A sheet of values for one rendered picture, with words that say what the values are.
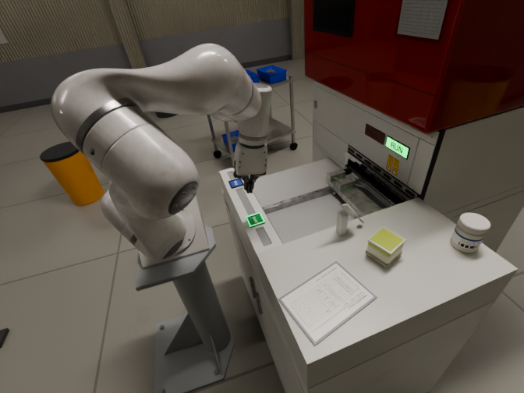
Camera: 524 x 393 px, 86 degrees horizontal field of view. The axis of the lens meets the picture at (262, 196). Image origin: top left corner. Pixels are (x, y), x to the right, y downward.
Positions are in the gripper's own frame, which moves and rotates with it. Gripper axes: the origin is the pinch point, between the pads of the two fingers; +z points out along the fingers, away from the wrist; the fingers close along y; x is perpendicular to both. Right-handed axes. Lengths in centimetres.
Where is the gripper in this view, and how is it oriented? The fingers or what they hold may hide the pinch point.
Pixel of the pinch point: (249, 185)
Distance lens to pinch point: 92.0
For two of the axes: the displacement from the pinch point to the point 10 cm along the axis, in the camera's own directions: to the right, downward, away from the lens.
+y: -9.4, 1.1, -3.3
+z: -0.9, 8.3, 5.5
